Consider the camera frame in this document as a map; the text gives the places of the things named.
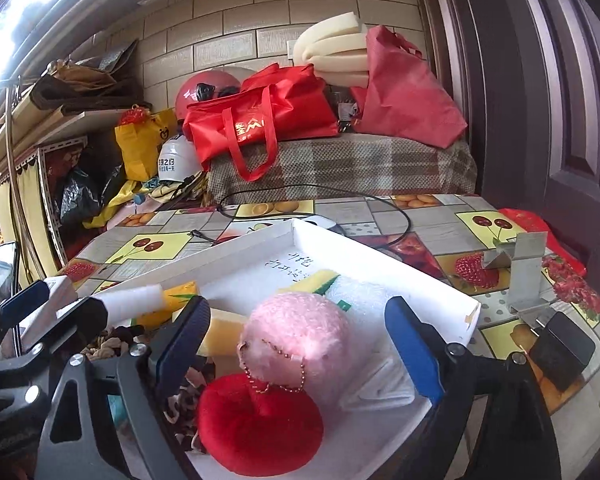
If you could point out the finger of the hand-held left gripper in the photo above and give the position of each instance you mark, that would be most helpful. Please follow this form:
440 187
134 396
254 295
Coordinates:
25 302
80 317

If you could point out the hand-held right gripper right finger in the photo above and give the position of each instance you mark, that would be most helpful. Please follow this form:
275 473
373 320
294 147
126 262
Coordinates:
415 355

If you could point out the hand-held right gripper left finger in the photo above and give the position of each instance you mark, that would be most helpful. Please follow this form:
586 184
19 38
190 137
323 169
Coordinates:
180 345

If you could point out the yellow tissue pack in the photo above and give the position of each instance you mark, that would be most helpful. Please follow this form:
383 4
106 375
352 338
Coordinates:
172 300

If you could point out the pale yellow sponge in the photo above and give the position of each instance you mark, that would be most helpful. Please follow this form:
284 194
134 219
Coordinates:
225 332

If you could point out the black white patterned scrunchie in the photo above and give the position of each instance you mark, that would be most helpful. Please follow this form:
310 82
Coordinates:
182 410

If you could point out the red plush ball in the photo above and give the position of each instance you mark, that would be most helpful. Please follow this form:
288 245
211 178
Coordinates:
260 425

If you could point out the pink plush ball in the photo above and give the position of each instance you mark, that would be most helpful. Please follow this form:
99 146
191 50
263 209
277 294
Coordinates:
300 330

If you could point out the yellow green scouring sponge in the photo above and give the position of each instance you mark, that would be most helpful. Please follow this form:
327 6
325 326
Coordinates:
310 280

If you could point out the white shallow cardboard box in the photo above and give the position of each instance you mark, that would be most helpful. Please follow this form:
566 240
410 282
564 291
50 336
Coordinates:
290 255

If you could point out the black smartphone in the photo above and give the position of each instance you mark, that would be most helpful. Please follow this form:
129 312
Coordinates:
6 270

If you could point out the yellow curtain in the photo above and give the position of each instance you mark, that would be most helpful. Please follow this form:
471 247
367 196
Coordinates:
27 210

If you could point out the fruit print tablecloth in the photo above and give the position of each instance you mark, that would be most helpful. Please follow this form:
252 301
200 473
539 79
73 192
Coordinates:
430 240

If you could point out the black plastic bag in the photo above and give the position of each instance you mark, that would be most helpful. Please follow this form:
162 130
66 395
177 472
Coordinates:
80 195

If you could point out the yellow plastic cloth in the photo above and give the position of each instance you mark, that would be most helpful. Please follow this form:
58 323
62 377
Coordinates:
115 200

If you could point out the folded metal stand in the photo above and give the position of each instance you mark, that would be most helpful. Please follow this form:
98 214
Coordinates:
527 265

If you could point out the black power adapter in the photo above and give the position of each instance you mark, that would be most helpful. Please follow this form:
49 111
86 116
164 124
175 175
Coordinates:
562 350

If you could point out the yellow shopping bag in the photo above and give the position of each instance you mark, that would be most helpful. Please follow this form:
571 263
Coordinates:
135 150

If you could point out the wooden shelf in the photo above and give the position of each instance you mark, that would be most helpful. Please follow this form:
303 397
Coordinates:
65 125

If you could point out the white helmet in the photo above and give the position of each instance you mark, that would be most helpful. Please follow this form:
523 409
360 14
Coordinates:
177 157

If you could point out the plaid cloth covered bench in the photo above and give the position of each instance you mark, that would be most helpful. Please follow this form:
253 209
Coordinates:
355 165

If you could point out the brown paper sheets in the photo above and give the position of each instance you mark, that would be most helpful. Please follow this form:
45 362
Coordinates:
80 85

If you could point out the red helmet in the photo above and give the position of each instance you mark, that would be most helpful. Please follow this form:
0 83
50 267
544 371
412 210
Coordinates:
195 92

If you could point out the red tote bag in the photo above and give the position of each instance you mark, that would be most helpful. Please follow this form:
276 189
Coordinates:
280 110

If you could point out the dark red cloth bag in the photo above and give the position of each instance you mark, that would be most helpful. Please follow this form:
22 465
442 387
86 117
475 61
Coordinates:
405 95

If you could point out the brown panelled door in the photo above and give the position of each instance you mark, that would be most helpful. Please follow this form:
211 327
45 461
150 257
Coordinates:
530 85

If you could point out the bundle of cream foam strips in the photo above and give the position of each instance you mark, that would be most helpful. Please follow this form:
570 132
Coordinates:
330 55

